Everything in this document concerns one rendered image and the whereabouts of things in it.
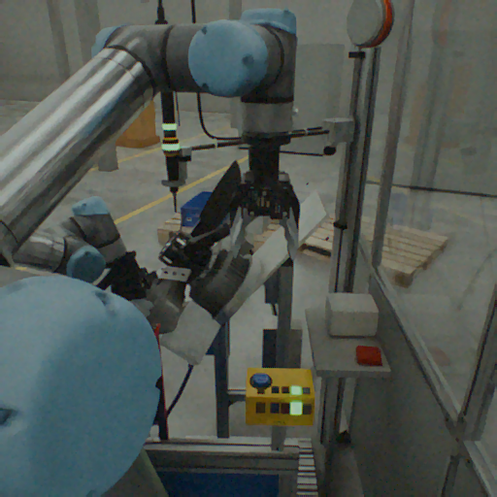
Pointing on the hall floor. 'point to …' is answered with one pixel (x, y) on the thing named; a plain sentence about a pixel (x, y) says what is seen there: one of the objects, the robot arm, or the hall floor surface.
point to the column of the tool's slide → (340, 279)
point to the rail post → (288, 485)
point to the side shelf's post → (332, 435)
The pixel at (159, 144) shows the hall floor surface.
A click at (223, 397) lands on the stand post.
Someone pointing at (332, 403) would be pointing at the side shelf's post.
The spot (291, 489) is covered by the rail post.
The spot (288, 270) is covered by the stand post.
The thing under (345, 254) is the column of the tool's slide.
